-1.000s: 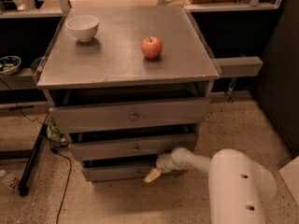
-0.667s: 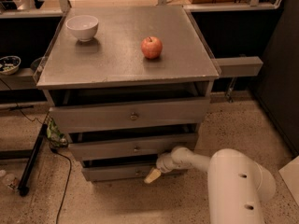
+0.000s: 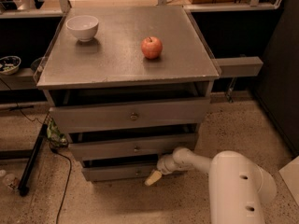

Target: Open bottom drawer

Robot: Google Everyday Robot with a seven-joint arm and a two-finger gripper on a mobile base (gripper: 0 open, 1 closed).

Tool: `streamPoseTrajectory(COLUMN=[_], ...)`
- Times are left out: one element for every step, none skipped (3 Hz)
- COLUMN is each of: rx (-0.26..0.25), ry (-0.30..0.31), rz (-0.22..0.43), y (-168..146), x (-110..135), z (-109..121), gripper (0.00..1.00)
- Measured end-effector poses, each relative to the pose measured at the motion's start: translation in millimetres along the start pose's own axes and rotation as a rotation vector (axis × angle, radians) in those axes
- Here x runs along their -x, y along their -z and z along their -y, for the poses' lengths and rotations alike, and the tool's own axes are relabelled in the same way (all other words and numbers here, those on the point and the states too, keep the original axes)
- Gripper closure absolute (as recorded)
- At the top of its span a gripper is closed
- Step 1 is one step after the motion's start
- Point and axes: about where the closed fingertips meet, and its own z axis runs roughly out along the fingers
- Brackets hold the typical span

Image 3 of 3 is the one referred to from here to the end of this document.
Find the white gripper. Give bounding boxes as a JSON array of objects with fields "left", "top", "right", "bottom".
[{"left": 145, "top": 154, "right": 180, "bottom": 186}]

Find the grey bottom drawer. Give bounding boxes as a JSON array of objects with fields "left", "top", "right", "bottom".
[{"left": 81, "top": 159, "right": 192, "bottom": 183}]

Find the grey drawer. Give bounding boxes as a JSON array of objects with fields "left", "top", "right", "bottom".
[
  {"left": 69, "top": 133, "right": 198, "bottom": 161},
  {"left": 81, "top": 159, "right": 192, "bottom": 183},
  {"left": 50, "top": 97, "right": 210, "bottom": 133}
]

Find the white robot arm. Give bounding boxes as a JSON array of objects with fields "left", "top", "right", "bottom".
[{"left": 145, "top": 147, "right": 277, "bottom": 224}]

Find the grey middle drawer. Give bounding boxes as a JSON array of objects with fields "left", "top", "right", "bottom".
[{"left": 69, "top": 133, "right": 198, "bottom": 161}]

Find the grey drawer cabinet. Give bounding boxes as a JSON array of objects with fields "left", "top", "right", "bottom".
[{"left": 37, "top": 6, "right": 219, "bottom": 169}]

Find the grey top drawer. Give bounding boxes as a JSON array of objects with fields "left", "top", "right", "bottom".
[{"left": 50, "top": 97, "right": 210, "bottom": 133}]

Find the green snack bag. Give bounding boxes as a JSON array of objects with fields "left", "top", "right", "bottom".
[{"left": 47, "top": 119, "right": 68, "bottom": 147}]

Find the red apple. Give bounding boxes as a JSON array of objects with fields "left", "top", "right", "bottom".
[{"left": 141, "top": 36, "right": 163, "bottom": 59}]

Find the black metal bar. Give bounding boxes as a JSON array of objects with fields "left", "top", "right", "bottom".
[{"left": 18, "top": 124, "right": 48, "bottom": 197}]

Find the white panel on floor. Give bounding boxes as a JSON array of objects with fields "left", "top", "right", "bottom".
[{"left": 279, "top": 156, "right": 299, "bottom": 206}]

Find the grey side shelf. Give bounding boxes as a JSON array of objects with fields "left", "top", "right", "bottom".
[{"left": 216, "top": 57, "right": 263, "bottom": 78}]

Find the clear plastic bottle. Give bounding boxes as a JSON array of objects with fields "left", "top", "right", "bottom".
[{"left": 0, "top": 170, "right": 20, "bottom": 190}]

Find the white ceramic bowl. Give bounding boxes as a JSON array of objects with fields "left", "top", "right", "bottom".
[{"left": 65, "top": 15, "right": 99, "bottom": 42}]

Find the patterned small bowl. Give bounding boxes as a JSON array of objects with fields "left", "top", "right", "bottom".
[{"left": 0, "top": 56, "right": 21, "bottom": 76}]

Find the black floor cable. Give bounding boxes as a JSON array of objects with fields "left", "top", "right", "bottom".
[{"left": 50, "top": 147, "right": 73, "bottom": 224}]

